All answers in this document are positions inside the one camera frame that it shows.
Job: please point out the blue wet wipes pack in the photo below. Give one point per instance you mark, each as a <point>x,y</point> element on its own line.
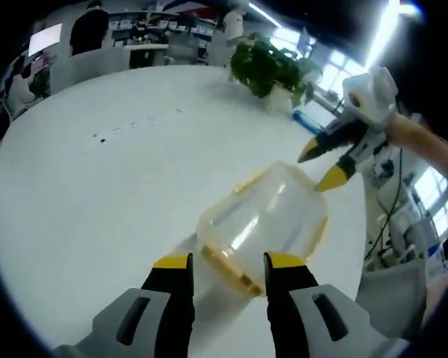
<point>308,121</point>

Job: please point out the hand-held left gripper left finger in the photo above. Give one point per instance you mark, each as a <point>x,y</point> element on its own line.
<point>160,313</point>

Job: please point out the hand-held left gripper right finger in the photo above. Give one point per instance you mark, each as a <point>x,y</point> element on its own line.
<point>291,309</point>

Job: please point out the clear plastic box yellow buckle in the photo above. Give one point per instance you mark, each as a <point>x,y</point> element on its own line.
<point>261,227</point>

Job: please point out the grey chair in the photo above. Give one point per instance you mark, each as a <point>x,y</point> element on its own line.
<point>394,298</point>
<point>89,71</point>

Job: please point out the white display screen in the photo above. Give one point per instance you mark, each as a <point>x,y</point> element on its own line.
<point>45,39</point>

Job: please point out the long ceiling light strip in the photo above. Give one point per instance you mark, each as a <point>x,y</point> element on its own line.
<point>390,30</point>

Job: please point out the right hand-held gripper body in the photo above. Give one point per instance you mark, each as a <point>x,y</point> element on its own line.
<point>375,100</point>

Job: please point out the green potted plant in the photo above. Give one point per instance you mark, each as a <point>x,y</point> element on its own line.
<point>269,63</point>

